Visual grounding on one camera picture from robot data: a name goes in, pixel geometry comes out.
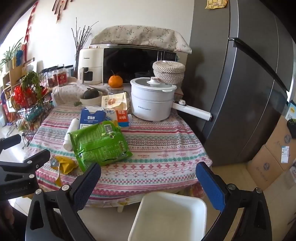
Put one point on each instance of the beige snack pack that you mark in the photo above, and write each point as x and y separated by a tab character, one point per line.
113	101

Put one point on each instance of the green snack bag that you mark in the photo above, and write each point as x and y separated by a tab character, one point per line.
99	143

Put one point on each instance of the striped patterned tablecloth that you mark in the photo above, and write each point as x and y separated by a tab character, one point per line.
150	150

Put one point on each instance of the grey refrigerator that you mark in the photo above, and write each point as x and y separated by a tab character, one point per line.
242	92

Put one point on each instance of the black cloth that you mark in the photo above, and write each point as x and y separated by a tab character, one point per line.
291	126

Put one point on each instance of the woven lidded basket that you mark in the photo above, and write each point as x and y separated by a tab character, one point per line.
168	71

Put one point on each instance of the black microwave oven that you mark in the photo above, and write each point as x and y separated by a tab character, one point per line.
129	62

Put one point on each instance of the red decoration bundle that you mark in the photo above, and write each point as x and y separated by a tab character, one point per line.
20	95

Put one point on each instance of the bare twigs in vase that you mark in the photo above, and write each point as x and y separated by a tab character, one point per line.
79	41

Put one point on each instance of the green squash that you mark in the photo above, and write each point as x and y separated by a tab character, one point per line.
90	93

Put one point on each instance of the red label jar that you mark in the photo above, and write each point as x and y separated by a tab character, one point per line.
61	77
50	80

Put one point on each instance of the glass teapot with tomatoes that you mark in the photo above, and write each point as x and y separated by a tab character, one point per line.
113	90

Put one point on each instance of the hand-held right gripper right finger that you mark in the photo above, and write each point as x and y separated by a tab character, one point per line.
211	187

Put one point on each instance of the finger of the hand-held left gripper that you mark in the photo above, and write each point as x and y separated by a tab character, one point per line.
10	141
34	160

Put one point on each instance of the blue printed box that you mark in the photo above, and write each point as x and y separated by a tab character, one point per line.
292	110

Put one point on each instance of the yellow wrapper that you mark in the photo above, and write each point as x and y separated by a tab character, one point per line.
66	165

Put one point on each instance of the small foil wrapper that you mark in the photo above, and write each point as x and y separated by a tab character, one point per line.
54	162

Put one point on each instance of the red knot wall decoration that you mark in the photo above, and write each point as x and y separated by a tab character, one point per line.
60	7

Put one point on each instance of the white plastic bin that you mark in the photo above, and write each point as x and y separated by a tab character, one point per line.
168	215

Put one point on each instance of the white bowl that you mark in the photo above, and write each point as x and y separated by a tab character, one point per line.
92	102

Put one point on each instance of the blue milk carton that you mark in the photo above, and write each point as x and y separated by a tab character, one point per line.
91	118

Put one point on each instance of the cardboard box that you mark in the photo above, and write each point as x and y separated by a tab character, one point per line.
279	139
266	166

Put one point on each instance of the orange fruit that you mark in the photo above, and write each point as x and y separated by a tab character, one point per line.
115	81

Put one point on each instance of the potted spider plant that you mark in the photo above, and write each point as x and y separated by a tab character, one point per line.
10	55

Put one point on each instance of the white electric pot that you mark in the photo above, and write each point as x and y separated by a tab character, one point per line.
150	104

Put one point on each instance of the yellow paper charm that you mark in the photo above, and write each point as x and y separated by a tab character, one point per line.
216	3

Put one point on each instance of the orange and white carton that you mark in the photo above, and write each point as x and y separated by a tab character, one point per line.
122	117

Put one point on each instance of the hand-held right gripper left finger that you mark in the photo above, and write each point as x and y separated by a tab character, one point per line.
87	185

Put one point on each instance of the white plastic bottle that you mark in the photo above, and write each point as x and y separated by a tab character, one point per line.
67	141

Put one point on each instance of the floral dust cover cloth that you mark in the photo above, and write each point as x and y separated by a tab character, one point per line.
138	37

